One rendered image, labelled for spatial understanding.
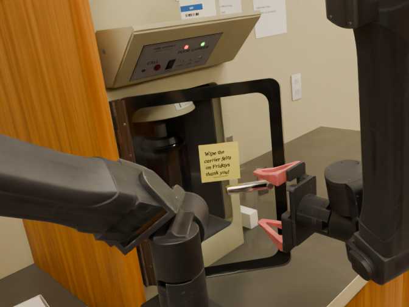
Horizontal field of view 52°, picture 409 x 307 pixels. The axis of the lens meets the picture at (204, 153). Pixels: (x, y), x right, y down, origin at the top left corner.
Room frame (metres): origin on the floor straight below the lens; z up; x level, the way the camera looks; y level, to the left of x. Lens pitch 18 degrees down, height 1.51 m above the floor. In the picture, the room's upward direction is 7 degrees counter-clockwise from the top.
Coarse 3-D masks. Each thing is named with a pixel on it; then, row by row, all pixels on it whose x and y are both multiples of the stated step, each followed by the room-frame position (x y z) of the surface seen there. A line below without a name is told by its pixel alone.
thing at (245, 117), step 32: (128, 96) 0.77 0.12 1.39; (160, 96) 0.76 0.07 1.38; (192, 96) 0.77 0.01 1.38; (224, 96) 0.77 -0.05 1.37; (256, 96) 0.77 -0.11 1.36; (160, 128) 0.76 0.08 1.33; (192, 128) 0.77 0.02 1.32; (224, 128) 0.77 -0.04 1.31; (256, 128) 0.77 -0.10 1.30; (160, 160) 0.76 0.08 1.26; (192, 160) 0.77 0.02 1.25; (256, 160) 0.77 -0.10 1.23; (192, 192) 0.77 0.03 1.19; (224, 192) 0.77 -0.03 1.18; (256, 192) 0.77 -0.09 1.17; (224, 224) 0.77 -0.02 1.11; (256, 224) 0.77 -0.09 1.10; (224, 256) 0.77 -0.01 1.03; (256, 256) 0.77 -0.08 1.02; (288, 256) 0.78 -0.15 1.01
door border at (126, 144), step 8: (120, 104) 0.76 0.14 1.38; (120, 112) 0.76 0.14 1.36; (120, 120) 0.76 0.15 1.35; (120, 128) 0.76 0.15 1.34; (128, 128) 0.76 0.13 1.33; (128, 136) 0.76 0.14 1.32; (120, 144) 0.75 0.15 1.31; (128, 144) 0.76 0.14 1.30; (120, 152) 0.76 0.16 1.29; (128, 152) 0.76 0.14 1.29; (128, 160) 0.76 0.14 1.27; (144, 240) 0.76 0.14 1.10; (144, 248) 0.76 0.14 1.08; (144, 256) 0.76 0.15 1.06; (152, 264) 0.76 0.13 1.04; (144, 272) 0.75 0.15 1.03; (152, 272) 0.76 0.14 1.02; (152, 280) 0.76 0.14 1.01
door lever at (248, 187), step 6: (264, 180) 0.73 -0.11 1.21; (228, 186) 0.73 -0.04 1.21; (234, 186) 0.72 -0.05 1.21; (240, 186) 0.72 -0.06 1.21; (246, 186) 0.72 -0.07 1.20; (252, 186) 0.72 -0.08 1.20; (258, 186) 0.72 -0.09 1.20; (264, 186) 0.72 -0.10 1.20; (270, 186) 0.72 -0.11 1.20; (228, 192) 0.72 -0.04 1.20; (234, 192) 0.72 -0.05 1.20; (240, 192) 0.72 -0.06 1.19
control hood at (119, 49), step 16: (208, 16) 0.80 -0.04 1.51; (224, 16) 0.82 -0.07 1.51; (240, 16) 0.85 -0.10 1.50; (256, 16) 0.88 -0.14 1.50; (96, 32) 0.76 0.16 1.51; (112, 32) 0.72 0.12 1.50; (128, 32) 0.69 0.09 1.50; (144, 32) 0.70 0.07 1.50; (160, 32) 0.72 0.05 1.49; (176, 32) 0.75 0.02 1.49; (192, 32) 0.78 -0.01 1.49; (208, 32) 0.81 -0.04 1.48; (224, 32) 0.85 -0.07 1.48; (240, 32) 0.89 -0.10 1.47; (112, 48) 0.73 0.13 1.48; (128, 48) 0.70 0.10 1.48; (224, 48) 0.89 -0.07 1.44; (112, 64) 0.74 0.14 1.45; (128, 64) 0.73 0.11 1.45; (208, 64) 0.90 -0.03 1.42; (112, 80) 0.74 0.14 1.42; (128, 80) 0.76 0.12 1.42; (144, 80) 0.80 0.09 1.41
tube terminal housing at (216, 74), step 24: (96, 0) 0.78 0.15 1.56; (120, 0) 0.81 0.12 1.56; (144, 0) 0.84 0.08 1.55; (168, 0) 0.88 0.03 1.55; (216, 0) 0.97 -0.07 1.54; (96, 24) 0.77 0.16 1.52; (120, 24) 0.80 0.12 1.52; (192, 72) 0.91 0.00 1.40; (216, 72) 0.96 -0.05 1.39; (120, 96) 0.78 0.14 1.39; (144, 288) 0.77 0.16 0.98
